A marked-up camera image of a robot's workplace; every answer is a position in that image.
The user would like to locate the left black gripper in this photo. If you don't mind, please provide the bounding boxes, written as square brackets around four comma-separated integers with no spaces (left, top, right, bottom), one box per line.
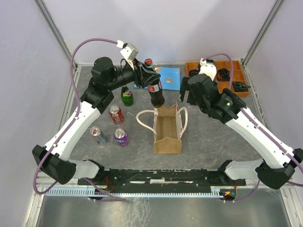
[106,57,160,91]

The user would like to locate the green glass bottle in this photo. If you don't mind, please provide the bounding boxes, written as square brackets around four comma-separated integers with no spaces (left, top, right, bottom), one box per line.
[121,85,134,106]

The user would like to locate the cola glass bottle red cap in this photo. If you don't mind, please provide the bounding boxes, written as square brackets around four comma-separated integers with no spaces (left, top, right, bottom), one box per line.
[144,58,165,108]

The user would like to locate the red cola can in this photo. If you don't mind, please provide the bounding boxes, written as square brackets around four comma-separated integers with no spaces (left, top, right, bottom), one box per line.
[109,105,125,124]

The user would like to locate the brown canvas tote bag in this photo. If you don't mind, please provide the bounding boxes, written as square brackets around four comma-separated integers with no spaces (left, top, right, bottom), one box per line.
[136,104,188,154]

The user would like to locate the purple soda can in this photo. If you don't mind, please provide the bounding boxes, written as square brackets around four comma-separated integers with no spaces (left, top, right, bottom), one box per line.
[114,128,129,147]

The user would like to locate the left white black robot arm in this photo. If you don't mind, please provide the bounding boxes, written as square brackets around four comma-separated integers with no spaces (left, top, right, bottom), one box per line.
[32,57,160,184]

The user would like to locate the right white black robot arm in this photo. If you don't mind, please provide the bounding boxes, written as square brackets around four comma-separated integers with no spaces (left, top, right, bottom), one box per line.
[180,74,303,190]

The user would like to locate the black rolled tie left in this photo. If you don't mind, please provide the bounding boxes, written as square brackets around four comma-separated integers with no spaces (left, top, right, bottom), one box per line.
[189,69,200,78]

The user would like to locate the blue space print cloth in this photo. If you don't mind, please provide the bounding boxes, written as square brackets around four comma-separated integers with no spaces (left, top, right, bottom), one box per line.
[134,66,181,92]

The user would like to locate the black orange rolled tie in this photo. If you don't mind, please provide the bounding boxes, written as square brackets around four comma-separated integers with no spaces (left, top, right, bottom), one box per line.
[216,68,230,81]

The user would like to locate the dark green rolled tie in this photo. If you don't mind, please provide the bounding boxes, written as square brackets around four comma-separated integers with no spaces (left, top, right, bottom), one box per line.
[232,81,251,92]

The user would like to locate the orange wooden compartment tray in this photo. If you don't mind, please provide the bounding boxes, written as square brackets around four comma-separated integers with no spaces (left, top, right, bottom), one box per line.
[186,61,250,97]

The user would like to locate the blue silver energy drink can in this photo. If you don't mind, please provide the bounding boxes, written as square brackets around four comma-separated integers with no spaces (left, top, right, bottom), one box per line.
[90,126,107,145]

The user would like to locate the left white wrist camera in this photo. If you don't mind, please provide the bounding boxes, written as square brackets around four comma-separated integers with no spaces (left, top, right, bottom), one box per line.
[116,40,139,62]

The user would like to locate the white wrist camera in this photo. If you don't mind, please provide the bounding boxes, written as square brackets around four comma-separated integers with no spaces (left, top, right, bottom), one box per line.
[116,40,139,62]
[198,58,217,81]

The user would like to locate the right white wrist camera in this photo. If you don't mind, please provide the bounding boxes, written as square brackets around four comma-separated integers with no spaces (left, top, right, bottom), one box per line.
[198,58,217,81]

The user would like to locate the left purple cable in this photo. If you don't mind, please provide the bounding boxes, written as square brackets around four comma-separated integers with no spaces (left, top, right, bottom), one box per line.
[33,37,128,203]

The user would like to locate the purple cable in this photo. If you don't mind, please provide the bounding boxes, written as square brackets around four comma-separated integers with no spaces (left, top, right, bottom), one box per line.
[33,37,128,203]
[205,52,303,203]

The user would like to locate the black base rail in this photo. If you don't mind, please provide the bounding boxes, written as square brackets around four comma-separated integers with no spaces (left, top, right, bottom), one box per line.
[91,169,246,194]

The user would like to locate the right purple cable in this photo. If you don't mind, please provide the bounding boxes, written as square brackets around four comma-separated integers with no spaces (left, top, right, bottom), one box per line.
[205,52,303,203]

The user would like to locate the light blue cable duct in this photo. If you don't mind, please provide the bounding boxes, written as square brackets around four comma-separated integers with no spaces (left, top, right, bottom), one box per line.
[45,187,224,199]

